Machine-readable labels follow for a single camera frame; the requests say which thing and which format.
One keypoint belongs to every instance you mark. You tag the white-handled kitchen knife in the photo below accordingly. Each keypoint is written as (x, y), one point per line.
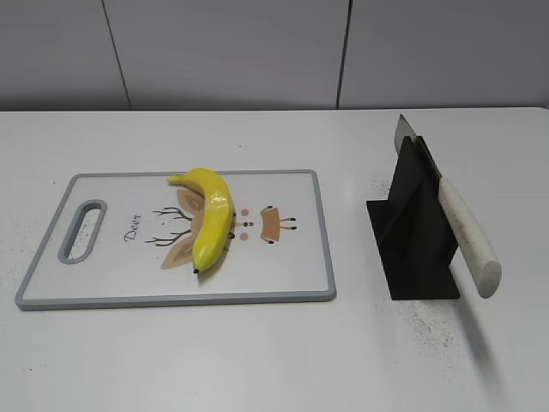
(477, 250)

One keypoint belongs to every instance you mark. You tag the yellow plastic banana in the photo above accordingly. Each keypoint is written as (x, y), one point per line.
(217, 215)

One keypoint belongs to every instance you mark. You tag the white grey-rimmed cutting board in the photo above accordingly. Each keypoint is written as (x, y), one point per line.
(125, 240)

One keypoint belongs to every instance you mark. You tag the black knife stand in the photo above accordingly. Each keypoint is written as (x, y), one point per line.
(414, 239)

